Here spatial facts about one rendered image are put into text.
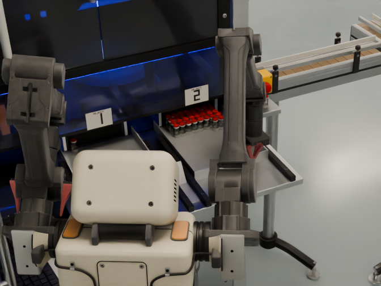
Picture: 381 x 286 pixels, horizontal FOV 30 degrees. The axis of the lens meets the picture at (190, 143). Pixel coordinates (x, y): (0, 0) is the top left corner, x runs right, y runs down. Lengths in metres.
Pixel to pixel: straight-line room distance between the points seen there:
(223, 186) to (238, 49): 0.33
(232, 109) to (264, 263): 1.68
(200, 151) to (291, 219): 1.21
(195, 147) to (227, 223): 0.88
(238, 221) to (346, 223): 1.99
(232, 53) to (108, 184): 0.45
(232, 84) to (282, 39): 3.57
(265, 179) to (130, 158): 0.86
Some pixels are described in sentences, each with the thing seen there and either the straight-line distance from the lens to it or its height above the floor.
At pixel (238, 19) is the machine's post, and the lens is 2.33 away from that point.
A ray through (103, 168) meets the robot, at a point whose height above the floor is 1.37.
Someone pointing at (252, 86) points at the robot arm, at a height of 1.21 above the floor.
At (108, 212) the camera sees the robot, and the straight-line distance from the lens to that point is 1.42.
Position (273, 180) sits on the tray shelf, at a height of 0.88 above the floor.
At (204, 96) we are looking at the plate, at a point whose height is 1.01.
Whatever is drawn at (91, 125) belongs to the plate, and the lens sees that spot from 2.28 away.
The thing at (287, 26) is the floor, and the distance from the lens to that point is 5.39.
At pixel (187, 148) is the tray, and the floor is 0.88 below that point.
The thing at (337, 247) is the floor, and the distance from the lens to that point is 3.33.
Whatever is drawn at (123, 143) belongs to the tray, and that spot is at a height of 0.88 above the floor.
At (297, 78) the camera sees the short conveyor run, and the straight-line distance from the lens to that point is 2.70.
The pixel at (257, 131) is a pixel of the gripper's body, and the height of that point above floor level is 1.02.
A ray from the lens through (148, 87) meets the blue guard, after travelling 2.29.
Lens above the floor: 2.18
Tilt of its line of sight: 33 degrees down
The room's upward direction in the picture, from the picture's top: 2 degrees counter-clockwise
